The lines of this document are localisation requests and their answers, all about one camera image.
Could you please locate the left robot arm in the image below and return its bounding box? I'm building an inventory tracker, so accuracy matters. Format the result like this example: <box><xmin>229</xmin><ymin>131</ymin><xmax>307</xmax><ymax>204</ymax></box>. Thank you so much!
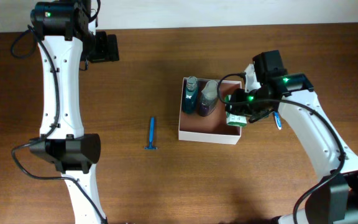
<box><xmin>29</xmin><ymin>0</ymin><xmax>119</xmax><ymax>223</ymax></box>

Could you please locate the blue disposable razor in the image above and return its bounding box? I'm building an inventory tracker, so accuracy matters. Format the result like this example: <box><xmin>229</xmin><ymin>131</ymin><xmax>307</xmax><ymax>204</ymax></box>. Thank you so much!
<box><xmin>144</xmin><ymin>117</ymin><xmax>158</xmax><ymax>150</ymax></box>

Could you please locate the green white soap box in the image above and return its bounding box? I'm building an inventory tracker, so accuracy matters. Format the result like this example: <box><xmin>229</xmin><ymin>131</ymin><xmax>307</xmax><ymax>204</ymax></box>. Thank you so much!
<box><xmin>225</xmin><ymin>105</ymin><xmax>247</xmax><ymax>128</ymax></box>

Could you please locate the blue white toothbrush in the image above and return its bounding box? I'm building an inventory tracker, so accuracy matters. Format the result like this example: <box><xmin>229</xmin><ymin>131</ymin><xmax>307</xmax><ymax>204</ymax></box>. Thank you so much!
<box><xmin>273</xmin><ymin>112</ymin><xmax>282</xmax><ymax>130</ymax></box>

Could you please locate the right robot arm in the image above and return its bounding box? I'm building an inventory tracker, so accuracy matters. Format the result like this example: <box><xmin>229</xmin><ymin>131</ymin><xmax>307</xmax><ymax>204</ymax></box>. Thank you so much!
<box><xmin>219</xmin><ymin>50</ymin><xmax>358</xmax><ymax>224</ymax></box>

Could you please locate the teal mouthwash bottle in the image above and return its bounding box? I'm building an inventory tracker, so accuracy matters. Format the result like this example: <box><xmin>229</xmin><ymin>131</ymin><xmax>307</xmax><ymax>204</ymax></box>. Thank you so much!
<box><xmin>182</xmin><ymin>76</ymin><xmax>198</xmax><ymax>114</ymax></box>

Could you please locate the white cardboard box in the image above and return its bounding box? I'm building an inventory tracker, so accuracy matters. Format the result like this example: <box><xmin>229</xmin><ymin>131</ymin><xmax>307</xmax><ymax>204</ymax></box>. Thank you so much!
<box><xmin>178</xmin><ymin>77</ymin><xmax>243</xmax><ymax>145</ymax></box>

